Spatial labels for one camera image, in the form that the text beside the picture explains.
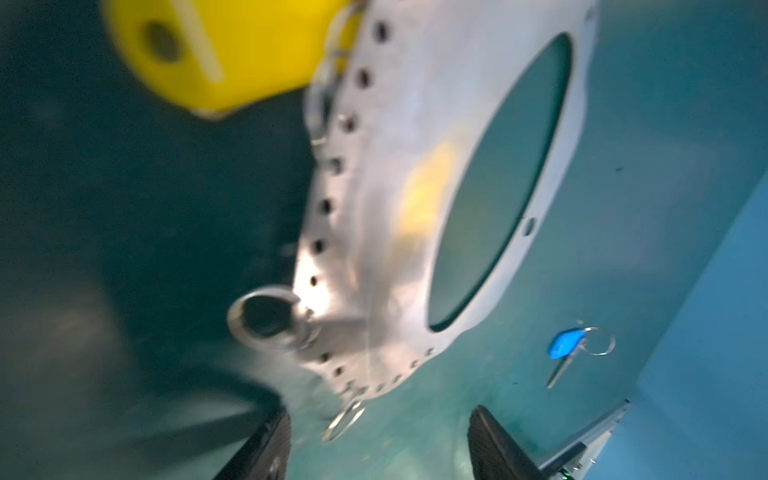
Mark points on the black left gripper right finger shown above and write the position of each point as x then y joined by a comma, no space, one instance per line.
493,453

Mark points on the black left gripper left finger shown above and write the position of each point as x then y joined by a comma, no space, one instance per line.
264,456

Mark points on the blue key tag with key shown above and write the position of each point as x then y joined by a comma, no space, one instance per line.
568,344

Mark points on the grey ring-shaped metal plate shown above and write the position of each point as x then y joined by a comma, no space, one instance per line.
395,112

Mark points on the yellow key tag with ring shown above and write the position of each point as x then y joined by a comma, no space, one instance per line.
213,57

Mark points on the green table mat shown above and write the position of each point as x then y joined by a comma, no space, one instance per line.
128,227

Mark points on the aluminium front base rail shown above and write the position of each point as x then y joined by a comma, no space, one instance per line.
579,454

